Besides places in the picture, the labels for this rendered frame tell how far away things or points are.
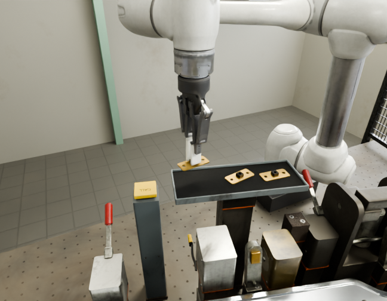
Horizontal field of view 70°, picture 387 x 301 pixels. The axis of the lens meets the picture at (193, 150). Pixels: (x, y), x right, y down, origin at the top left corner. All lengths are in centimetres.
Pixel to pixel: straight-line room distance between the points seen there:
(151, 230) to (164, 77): 274
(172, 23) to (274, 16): 36
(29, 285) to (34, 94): 231
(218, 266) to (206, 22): 52
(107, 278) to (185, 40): 55
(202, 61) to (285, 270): 53
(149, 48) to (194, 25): 273
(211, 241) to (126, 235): 66
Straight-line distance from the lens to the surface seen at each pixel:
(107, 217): 77
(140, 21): 69
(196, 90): 63
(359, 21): 99
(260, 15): 86
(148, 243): 88
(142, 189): 77
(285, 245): 77
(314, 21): 103
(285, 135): 132
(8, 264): 138
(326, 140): 122
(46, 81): 323
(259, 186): 79
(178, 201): 72
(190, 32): 59
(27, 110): 333
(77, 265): 125
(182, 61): 61
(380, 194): 84
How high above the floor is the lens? 164
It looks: 31 degrees down
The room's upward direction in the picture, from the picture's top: straight up
